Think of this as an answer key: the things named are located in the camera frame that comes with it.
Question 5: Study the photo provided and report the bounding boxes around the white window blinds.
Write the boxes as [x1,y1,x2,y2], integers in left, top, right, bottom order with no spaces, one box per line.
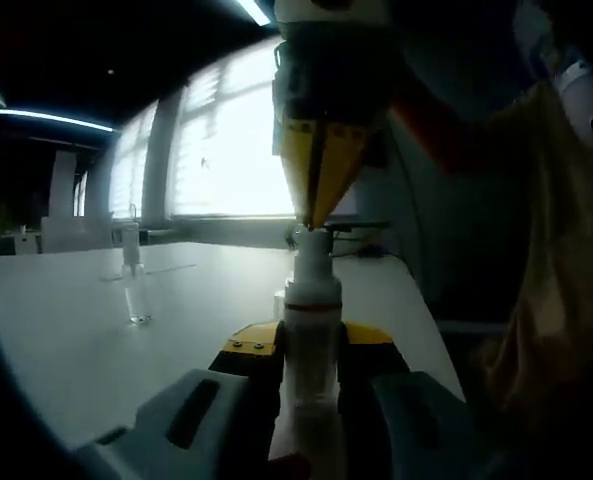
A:
[108,37,302,220]

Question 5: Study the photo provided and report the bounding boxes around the white square column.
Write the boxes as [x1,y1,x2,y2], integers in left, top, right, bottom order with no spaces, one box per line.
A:
[50,152,80,220]

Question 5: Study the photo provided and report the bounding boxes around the long curved ceiling light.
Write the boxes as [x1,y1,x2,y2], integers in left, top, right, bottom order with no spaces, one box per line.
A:
[235,0,273,26]

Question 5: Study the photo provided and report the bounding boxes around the clear pump bottle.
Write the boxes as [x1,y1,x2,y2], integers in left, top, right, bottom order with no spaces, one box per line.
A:
[120,222,155,327]

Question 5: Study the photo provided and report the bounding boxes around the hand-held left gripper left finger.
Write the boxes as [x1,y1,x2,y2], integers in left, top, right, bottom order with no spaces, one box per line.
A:
[75,321,286,480]

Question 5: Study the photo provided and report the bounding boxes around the white chest-worn device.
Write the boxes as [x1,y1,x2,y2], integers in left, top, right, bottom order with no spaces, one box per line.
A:
[550,57,593,151]

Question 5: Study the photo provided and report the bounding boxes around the person's left hand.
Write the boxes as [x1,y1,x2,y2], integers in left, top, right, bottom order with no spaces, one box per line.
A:
[267,451,311,480]

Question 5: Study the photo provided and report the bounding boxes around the white low cabinet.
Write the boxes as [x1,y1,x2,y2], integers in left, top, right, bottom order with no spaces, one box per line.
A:
[40,217,116,254]

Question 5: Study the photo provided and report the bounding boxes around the black desk stand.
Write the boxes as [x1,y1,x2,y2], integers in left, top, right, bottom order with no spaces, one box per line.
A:
[324,219,393,236]

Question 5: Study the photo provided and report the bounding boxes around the straight ceiling light strip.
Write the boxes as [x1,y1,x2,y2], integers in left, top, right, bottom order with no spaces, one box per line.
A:
[0,107,115,134]

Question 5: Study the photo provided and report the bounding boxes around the slim clear bottle cover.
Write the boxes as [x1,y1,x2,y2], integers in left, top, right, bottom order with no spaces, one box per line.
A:
[122,222,143,266]

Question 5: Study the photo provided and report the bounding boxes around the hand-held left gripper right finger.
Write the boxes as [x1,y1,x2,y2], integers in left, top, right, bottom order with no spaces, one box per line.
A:
[337,322,480,480]

